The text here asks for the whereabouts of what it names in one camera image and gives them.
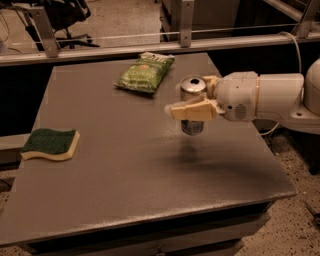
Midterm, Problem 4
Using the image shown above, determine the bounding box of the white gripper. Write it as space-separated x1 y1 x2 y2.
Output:
164 71 258 122

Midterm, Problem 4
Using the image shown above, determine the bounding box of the silver blue Red Bull can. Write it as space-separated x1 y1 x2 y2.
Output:
179 76 207 136

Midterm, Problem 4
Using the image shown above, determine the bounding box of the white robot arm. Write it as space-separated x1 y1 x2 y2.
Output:
165 62 320 135

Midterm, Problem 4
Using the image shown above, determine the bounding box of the green jalapeno chip bag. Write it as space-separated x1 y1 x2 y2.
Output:
114 52 175 94

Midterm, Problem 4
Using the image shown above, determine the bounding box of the grey table drawer base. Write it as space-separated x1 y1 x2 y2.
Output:
28 203 270 256

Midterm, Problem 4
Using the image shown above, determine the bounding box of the green yellow sponge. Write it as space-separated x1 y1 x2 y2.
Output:
21 128 80 161

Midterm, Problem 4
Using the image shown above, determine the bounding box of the black office chair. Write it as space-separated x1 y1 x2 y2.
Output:
24 0 100 51

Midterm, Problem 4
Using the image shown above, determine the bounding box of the metal railing frame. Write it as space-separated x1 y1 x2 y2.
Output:
1 0 320 66

